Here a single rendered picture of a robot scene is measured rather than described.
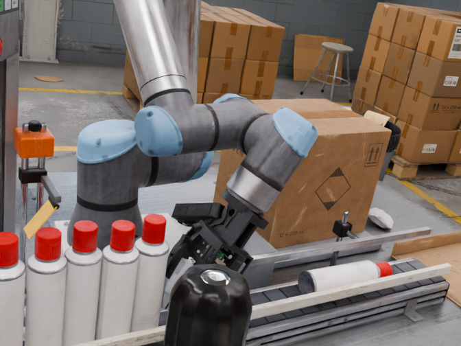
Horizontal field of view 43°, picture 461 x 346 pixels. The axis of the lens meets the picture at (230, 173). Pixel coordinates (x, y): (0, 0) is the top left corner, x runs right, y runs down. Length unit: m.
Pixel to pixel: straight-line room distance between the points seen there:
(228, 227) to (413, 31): 3.72
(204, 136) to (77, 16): 5.33
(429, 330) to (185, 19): 0.76
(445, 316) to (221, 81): 3.14
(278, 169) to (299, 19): 6.15
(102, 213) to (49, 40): 5.09
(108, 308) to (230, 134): 0.32
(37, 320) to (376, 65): 4.14
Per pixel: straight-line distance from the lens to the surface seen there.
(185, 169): 1.16
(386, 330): 1.21
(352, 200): 1.42
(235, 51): 4.21
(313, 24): 7.09
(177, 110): 0.88
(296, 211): 1.31
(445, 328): 1.29
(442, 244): 1.61
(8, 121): 0.87
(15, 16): 0.82
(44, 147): 0.83
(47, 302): 0.85
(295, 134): 0.87
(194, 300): 0.56
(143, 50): 0.93
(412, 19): 4.53
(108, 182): 1.09
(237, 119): 0.93
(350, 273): 1.16
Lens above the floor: 1.49
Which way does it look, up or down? 22 degrees down
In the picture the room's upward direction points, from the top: 10 degrees clockwise
